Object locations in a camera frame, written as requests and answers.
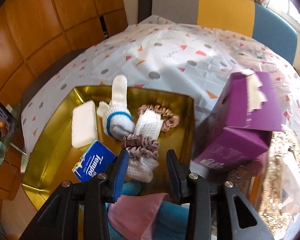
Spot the glass side table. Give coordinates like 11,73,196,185
0,102,29,173

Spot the gold metal tin box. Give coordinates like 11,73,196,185
22,85,196,211

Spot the wooden wardrobe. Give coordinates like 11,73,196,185
0,0,129,201

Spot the ornate silver tissue holder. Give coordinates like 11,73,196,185
227,126,300,239

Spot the patterned plastic table cover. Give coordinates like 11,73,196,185
22,16,300,164

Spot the grey yellow blue sofa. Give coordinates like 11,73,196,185
152,0,298,63

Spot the white glove blue stripe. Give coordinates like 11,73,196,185
97,75,135,141

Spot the blue Tempo tissue pack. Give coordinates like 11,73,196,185
72,140,116,182

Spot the pink cloth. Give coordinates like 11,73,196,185
108,193,170,239

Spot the purple tissue box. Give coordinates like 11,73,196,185
193,69,282,172

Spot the brown scrunchie waffle cloth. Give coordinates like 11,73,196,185
138,105,180,132

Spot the white sponge block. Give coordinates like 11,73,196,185
71,100,98,148

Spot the white waffle cloth with scrunchie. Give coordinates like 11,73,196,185
122,109,163,183

